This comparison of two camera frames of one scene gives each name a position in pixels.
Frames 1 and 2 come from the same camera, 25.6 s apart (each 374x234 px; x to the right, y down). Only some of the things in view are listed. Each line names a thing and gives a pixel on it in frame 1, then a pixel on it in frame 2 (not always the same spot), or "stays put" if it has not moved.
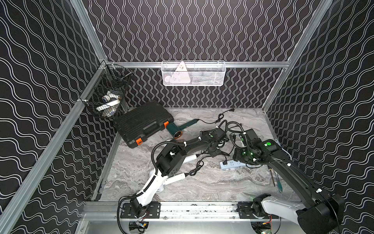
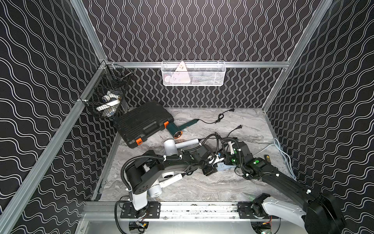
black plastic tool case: x=137 y=125 stays put
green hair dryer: x=176 y=131 stays put
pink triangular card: x=180 y=75 stays put
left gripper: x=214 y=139 → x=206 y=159
